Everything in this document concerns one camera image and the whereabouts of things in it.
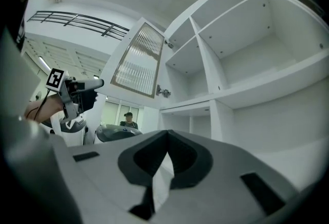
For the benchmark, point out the long tube lamp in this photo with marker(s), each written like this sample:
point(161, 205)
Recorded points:
point(44, 62)

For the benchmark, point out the white and grey machine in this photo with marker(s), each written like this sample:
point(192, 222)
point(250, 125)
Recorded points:
point(74, 129)

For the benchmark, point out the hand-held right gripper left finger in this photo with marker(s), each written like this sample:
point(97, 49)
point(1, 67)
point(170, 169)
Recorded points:
point(128, 164)

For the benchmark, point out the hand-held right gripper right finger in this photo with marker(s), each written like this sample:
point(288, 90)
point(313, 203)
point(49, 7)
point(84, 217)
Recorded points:
point(200, 164)

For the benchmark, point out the dark rounded machine cover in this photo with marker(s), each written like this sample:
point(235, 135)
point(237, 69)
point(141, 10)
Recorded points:
point(115, 132)

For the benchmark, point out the person's left forearm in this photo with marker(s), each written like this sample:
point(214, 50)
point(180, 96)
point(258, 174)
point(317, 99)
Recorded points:
point(48, 108)

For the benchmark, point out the white ribbed-glass cabinet door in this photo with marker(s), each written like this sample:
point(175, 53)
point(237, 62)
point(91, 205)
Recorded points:
point(140, 62)

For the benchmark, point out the white open shelf cabinet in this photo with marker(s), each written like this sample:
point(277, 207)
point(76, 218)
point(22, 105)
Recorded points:
point(246, 45)

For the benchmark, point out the small metal door hinge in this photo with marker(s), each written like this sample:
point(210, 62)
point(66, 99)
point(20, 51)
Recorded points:
point(169, 44)

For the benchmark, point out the large metal door hinge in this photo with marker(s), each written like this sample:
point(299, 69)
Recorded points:
point(163, 92)

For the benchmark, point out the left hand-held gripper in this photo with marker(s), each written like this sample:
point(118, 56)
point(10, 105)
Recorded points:
point(65, 92)

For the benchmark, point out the black metal railing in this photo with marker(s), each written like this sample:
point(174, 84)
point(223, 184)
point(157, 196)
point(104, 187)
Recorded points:
point(77, 21)

